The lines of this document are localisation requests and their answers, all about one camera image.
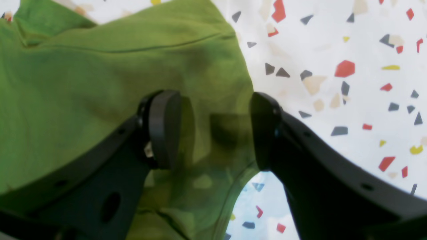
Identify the terrazzo patterned tablecloth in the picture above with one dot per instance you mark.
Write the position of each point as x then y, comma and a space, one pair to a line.
357, 74

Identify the green t-shirt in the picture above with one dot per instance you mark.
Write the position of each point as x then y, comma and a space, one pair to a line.
66, 83

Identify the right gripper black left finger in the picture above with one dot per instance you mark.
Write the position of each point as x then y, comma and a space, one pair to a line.
95, 196

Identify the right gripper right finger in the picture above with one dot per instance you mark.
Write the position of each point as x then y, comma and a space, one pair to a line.
329, 197

